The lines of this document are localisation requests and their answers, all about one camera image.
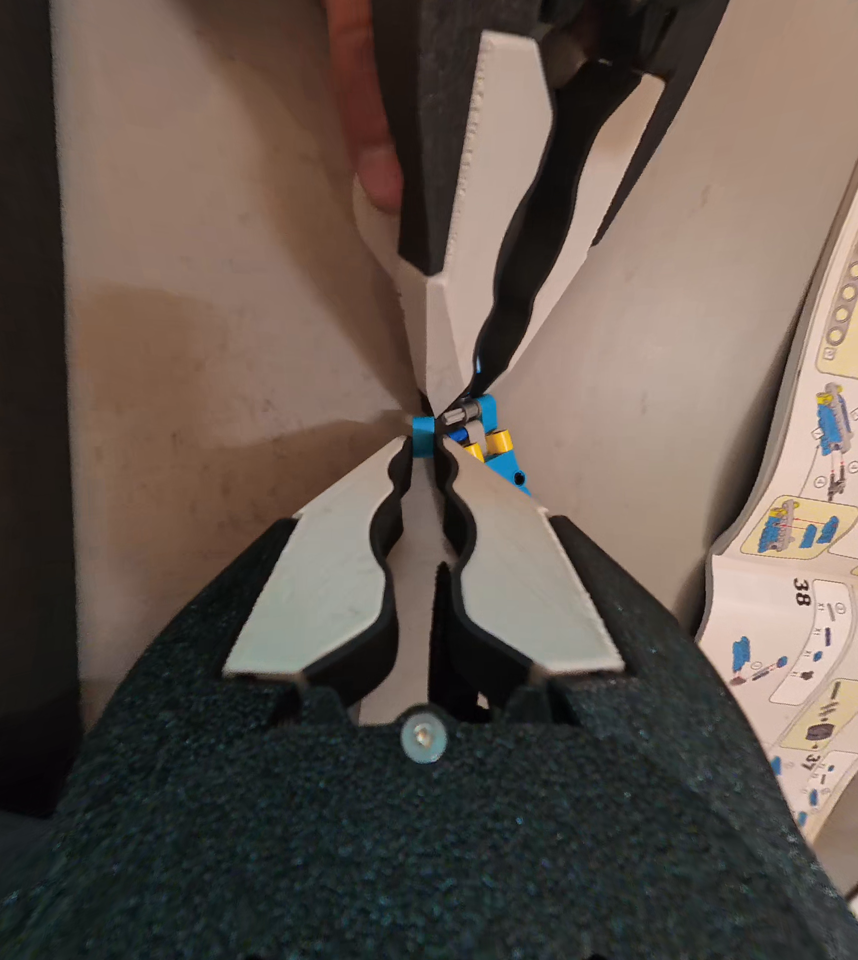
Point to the person's left hand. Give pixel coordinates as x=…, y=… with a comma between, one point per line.
x=369, y=112

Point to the small blue beam assembly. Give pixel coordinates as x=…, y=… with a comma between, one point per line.
x=423, y=439

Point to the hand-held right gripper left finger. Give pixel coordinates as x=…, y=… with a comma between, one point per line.
x=309, y=592

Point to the blue motor block yellow pins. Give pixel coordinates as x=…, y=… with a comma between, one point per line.
x=507, y=459

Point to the instruction booklet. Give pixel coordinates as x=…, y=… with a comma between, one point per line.
x=811, y=525

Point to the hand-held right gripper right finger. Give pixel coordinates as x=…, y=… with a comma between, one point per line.
x=534, y=592

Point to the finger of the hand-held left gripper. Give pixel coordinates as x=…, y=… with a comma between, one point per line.
x=504, y=150
x=616, y=165

